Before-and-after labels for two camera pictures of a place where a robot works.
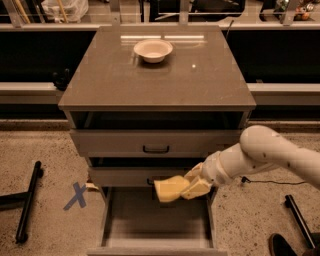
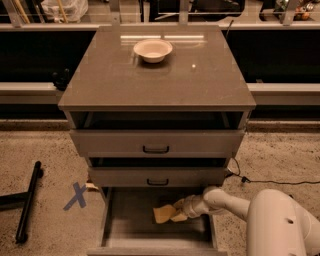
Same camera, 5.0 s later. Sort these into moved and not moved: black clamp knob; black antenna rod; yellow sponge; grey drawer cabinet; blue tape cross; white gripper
Moved: white gripper; yellow sponge
Not moved: grey drawer cabinet; black clamp knob; blue tape cross; black antenna rod
